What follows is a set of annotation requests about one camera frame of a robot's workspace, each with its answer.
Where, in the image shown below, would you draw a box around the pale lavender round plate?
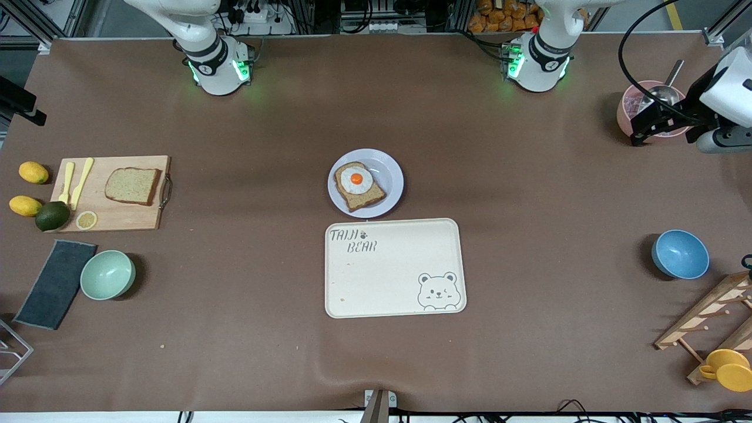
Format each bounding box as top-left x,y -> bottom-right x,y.
327,148 -> 405,219

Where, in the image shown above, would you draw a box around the white power strip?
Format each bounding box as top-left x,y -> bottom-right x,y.
232,0 -> 294,36

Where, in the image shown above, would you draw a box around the wooden cutting board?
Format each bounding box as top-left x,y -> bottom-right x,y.
50,155 -> 174,233

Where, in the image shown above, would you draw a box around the metal scoop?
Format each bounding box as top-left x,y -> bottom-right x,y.
639,59 -> 686,110

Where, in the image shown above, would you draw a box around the grey metal wire rack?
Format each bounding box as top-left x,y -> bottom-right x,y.
0,317 -> 34,385

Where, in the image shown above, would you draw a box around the blue bowl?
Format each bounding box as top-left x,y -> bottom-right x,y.
651,229 -> 710,280

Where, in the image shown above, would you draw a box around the yellow plastic fork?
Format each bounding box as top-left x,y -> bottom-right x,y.
58,162 -> 76,205

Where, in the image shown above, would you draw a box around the fried egg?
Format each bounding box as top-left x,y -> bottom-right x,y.
341,166 -> 374,194

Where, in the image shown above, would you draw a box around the dark grey cloth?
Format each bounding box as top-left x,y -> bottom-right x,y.
13,239 -> 98,331

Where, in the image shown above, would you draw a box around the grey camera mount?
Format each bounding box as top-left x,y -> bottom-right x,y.
360,389 -> 398,423

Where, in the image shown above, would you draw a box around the yellow cup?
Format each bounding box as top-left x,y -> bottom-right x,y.
699,349 -> 752,392

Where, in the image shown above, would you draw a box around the pink bowl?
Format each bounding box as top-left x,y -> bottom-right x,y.
616,80 -> 689,143

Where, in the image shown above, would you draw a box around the orange snack bag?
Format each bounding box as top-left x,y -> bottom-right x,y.
468,0 -> 541,33

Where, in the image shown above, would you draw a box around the mint green bowl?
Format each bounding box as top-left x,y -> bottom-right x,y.
80,250 -> 136,301

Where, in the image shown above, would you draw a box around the clear ice cubes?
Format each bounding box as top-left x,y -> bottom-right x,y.
623,88 -> 653,119

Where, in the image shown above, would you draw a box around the yellow plastic knife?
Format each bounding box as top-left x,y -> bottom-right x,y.
70,157 -> 95,210

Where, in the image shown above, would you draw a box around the green avocado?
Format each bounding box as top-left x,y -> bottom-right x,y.
35,201 -> 71,231

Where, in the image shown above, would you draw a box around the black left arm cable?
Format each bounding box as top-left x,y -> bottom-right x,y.
618,0 -> 711,127

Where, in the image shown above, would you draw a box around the cream bear print tray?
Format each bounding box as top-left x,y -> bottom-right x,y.
324,218 -> 467,319

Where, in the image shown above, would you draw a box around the plain brown bread slice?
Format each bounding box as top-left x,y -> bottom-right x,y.
105,167 -> 162,206

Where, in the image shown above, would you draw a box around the wooden rack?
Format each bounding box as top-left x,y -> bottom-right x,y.
654,270 -> 752,385

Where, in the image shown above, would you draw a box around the yellow lemon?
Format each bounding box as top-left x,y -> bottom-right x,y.
9,196 -> 43,217
19,162 -> 49,184

